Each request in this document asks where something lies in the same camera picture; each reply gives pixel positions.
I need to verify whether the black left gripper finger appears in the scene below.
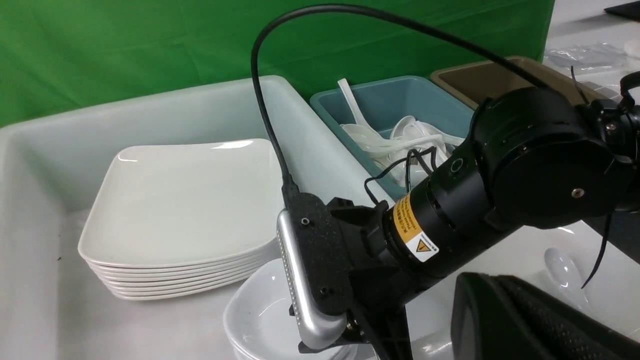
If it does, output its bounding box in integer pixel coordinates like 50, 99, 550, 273
451, 272, 640, 360

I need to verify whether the pile of white spoons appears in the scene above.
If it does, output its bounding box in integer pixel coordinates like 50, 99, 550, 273
337, 79, 464, 191

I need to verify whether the green backdrop cloth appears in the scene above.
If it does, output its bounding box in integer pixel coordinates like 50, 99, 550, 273
0, 0, 556, 128

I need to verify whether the stack of white square plates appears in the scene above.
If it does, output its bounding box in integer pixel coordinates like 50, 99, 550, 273
77, 138, 284, 301

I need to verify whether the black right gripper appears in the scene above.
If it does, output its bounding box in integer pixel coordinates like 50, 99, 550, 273
300, 198, 416, 360

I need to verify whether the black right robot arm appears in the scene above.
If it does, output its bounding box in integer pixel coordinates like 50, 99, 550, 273
287, 72, 639, 360

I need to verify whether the large white plastic tub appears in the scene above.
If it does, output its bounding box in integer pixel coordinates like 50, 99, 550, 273
0, 75, 396, 360

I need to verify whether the large white square plate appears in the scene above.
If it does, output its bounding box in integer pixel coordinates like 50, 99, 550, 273
412, 219, 639, 360

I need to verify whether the brown plastic bin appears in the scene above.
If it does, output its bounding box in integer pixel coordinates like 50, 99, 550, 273
430, 55, 583, 110

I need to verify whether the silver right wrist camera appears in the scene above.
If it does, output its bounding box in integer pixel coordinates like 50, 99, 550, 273
276, 192, 354, 351

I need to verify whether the white ceramic soup spoon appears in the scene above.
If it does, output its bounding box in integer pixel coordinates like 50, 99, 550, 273
543, 247, 592, 313

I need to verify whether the teal plastic bin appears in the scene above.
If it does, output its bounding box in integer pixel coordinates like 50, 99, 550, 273
310, 76, 473, 177

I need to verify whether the stack of small white dishes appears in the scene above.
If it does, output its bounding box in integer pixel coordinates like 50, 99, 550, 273
222, 259, 375, 360

